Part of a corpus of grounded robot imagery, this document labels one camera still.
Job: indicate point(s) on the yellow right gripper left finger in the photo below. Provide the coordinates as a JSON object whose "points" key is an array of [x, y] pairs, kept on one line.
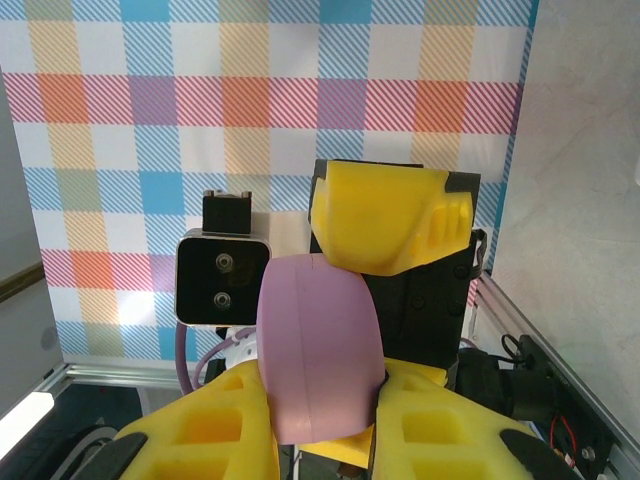
{"points": [[215, 435]]}

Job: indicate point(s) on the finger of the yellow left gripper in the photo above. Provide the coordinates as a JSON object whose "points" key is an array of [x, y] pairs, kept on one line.
{"points": [[370, 215], [415, 374]]}

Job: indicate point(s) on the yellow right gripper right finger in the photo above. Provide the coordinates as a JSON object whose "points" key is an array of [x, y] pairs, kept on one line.
{"points": [[450, 440]]}

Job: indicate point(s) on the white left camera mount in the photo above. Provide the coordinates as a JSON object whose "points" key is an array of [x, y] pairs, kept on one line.
{"points": [[242, 350]]}

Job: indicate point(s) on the aluminium frame post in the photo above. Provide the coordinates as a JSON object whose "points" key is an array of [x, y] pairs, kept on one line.
{"points": [[110, 374]]}

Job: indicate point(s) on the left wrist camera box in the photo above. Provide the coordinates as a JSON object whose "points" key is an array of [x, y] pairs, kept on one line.
{"points": [[220, 280]]}

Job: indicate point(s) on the long aluminium frame rail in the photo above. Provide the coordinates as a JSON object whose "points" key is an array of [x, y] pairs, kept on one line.
{"points": [[607, 440]]}

